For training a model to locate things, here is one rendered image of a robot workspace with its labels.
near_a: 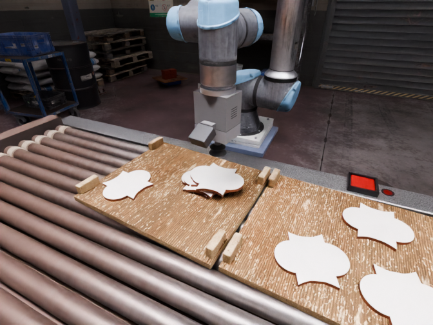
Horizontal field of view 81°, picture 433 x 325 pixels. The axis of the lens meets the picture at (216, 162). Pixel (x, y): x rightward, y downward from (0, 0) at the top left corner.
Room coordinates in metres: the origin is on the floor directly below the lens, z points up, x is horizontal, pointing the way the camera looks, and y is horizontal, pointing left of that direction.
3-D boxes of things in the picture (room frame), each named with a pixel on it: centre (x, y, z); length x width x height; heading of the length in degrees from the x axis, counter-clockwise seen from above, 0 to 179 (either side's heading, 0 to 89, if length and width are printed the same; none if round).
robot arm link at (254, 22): (0.63, -0.04, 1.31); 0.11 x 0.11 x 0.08; 60
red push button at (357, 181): (0.57, -0.41, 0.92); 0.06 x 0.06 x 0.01; 65
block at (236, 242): (0.33, -0.03, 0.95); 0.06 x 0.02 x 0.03; 152
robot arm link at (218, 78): (0.54, 0.00, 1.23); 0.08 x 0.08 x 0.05
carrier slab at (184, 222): (0.55, 0.10, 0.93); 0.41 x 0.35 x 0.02; 60
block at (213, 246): (0.34, 0.00, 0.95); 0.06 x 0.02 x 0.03; 150
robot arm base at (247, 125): (1.01, -0.11, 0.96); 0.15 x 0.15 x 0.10
